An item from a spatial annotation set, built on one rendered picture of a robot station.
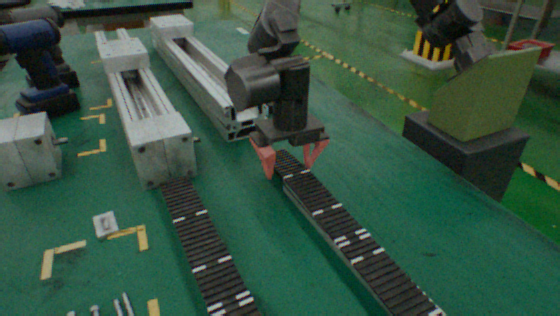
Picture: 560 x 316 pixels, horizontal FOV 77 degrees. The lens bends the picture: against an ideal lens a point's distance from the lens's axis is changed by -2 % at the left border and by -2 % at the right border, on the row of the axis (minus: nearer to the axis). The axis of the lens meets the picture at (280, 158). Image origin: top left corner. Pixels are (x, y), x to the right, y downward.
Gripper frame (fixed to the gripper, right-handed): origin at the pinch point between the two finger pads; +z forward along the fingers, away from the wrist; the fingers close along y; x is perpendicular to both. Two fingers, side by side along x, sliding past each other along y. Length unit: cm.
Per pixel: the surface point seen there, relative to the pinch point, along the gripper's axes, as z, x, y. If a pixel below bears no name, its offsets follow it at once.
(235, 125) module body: -1.1, -17.7, 3.7
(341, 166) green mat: 2.4, 0.5, -11.3
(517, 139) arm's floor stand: 2, 8, -53
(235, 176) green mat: 2.6, -5.2, 8.4
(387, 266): -0.8, 25.6, -1.2
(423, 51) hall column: 67, -216, -263
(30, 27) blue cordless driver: -18, -49, 39
